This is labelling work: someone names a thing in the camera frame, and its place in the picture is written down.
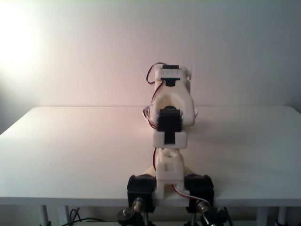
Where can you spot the white ceramic bowl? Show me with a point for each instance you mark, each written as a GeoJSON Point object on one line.
{"type": "Point", "coordinates": [145, 112]}

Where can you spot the black table clamp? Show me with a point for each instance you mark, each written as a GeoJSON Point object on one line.
{"type": "Point", "coordinates": [200, 186]}
{"type": "Point", "coordinates": [141, 186]}

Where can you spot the white table leg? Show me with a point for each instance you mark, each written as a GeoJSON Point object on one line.
{"type": "Point", "coordinates": [43, 215]}
{"type": "Point", "coordinates": [62, 215]}
{"type": "Point", "coordinates": [283, 216]}
{"type": "Point", "coordinates": [261, 214]}

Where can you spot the black tripod mount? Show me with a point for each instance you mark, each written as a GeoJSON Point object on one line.
{"type": "Point", "coordinates": [215, 217]}
{"type": "Point", "coordinates": [129, 217]}

